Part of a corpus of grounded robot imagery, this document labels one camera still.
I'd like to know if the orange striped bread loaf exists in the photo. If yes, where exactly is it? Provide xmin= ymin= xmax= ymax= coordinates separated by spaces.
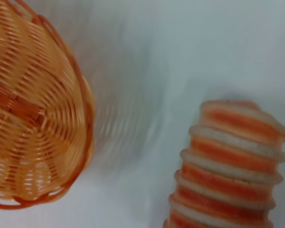
xmin=162 ymin=99 xmax=285 ymax=228

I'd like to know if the orange woven plastic basket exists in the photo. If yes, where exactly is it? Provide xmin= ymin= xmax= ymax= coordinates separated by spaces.
xmin=0 ymin=0 xmax=96 ymax=211

